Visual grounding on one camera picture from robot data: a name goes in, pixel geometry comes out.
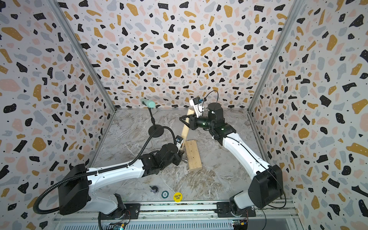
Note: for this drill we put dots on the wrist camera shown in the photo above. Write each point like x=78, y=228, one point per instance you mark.
x=179, y=141
x=197, y=104

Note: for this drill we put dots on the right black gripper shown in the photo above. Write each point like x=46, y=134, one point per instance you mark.
x=195, y=121

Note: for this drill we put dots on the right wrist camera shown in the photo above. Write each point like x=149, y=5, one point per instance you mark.
x=197, y=104

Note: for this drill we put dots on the small dark clip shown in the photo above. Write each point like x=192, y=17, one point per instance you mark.
x=154, y=189

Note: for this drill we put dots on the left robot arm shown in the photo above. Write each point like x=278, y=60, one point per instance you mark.
x=80, y=192

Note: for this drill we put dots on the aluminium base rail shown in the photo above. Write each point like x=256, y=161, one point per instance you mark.
x=188, y=215

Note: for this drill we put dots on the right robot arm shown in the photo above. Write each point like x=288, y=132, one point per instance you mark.
x=267, y=180

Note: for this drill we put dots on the wooden handle claw hammer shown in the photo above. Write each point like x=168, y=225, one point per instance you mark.
x=184, y=135

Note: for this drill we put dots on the green ring sticker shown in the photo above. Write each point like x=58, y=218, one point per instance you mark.
x=165, y=194

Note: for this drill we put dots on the wooden block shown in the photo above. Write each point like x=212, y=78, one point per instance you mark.
x=194, y=160

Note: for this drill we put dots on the black microphone stand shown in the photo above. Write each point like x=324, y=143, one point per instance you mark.
x=155, y=130

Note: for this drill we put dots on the yellow round sticker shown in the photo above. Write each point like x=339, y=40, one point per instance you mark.
x=178, y=197

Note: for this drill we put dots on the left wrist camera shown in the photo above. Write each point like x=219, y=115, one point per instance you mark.
x=179, y=141

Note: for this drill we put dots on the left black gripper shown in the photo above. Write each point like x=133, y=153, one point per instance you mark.
x=180, y=155

